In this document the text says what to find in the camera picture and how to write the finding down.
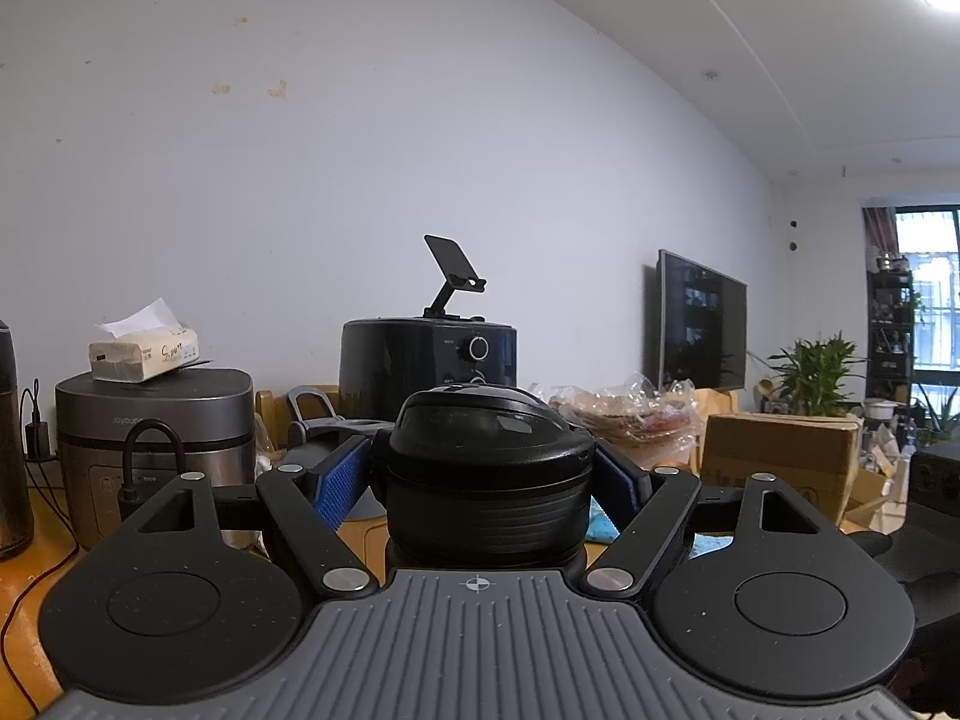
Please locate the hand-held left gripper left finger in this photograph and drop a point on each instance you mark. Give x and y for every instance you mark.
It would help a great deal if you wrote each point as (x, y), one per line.
(341, 484)

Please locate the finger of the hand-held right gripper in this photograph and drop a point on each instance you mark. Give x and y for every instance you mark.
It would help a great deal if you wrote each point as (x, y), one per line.
(874, 544)

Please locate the black phone stand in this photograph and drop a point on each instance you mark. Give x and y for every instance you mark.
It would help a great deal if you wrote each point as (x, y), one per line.
(448, 259)

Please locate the green potted plant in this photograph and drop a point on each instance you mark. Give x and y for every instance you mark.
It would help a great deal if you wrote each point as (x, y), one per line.
(814, 375)

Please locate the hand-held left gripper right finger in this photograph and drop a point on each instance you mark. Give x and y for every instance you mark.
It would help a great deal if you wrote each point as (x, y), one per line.
(619, 480)

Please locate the grey rice cooker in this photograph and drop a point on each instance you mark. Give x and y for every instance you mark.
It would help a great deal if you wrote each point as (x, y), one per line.
(202, 427)

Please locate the black gradient water bottle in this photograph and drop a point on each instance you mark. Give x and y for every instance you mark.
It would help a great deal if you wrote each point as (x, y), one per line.
(487, 480)

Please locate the white pot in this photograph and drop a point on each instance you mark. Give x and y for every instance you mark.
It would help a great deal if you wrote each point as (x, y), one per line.
(879, 409)

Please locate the closed cardboard box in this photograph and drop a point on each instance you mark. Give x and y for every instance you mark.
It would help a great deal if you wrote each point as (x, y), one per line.
(780, 457)

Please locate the blue microfiber cloth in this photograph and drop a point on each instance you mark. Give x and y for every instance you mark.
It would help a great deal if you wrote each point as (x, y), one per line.
(600, 525)

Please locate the black power adapter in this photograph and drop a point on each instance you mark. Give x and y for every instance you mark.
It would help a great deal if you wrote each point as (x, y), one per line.
(37, 439)

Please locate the plastic bag of flatbread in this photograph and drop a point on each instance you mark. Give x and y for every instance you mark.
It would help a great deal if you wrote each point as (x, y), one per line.
(637, 420)

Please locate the grey lid shaker bottle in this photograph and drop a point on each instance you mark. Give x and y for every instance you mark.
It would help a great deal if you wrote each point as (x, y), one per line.
(330, 442)

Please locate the window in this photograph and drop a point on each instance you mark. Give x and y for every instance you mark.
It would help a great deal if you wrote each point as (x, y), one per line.
(934, 285)

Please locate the striped curtain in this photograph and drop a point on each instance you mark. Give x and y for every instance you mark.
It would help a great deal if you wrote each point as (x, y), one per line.
(876, 236)

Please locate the dark blue air fryer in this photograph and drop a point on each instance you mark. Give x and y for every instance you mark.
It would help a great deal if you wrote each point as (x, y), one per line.
(397, 360)

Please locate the black storage shelf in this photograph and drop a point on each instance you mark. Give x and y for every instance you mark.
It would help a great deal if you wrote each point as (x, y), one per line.
(891, 345)

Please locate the open cardboard box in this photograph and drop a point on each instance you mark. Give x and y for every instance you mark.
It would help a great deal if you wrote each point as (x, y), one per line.
(874, 491)

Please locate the white tissue pack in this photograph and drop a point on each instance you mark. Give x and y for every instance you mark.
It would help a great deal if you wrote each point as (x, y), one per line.
(142, 352)

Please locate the flat screen television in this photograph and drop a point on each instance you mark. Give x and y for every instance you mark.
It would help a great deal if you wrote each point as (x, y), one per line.
(701, 322)

